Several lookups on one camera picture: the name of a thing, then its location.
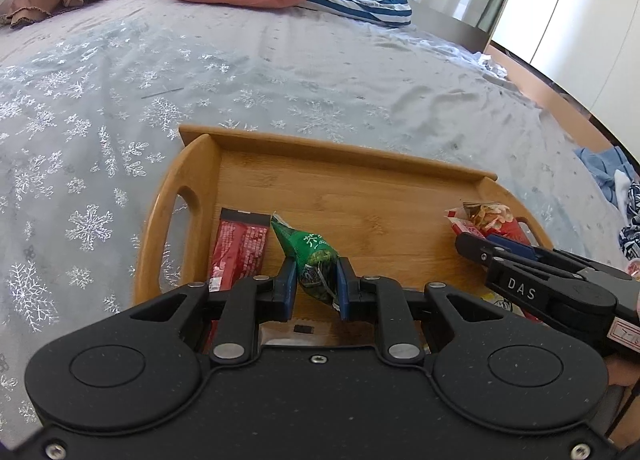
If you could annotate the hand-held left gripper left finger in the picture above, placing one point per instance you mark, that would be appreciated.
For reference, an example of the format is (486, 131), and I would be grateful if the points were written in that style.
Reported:
(287, 290)

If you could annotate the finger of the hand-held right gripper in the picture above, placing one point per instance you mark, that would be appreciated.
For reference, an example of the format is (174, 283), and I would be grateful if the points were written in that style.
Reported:
(515, 245)
(515, 282)

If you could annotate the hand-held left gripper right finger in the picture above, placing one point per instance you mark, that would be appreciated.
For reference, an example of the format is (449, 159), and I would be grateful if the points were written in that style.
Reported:
(343, 290)

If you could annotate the red crisp snack packet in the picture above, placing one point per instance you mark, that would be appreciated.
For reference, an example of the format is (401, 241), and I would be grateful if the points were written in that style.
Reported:
(500, 220)

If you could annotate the green pea snack packet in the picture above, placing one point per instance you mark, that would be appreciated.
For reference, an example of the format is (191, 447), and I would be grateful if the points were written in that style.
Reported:
(310, 260)

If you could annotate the long red snack packet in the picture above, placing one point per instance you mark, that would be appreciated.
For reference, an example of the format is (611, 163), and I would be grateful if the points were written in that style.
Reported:
(240, 245)

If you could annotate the wooden tray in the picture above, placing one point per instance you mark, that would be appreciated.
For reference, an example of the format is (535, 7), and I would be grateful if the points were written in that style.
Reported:
(375, 200)

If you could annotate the person's right forearm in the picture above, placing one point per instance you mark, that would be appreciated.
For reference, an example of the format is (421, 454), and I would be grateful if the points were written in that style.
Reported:
(620, 370)

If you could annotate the dark blue patterned cloth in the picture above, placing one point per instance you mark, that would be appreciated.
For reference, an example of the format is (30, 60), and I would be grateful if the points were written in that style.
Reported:
(631, 230)

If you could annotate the light blue cloth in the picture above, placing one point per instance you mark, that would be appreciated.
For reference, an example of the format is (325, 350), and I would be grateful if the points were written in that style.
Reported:
(600, 170)

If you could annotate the snowflake bedspread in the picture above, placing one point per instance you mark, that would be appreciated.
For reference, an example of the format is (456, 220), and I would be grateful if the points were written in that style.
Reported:
(300, 80)

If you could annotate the dark brown headboard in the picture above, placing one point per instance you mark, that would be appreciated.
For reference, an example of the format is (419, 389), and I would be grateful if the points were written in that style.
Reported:
(450, 23)

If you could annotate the thin dark stick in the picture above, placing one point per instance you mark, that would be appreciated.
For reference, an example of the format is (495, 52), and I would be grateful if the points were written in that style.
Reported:
(162, 93)

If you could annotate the blue striped pillow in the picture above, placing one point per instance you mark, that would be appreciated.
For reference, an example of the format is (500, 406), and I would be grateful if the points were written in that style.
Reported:
(365, 3)

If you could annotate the wooden bed frame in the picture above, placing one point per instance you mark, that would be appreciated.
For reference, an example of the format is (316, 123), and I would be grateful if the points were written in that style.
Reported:
(550, 90)

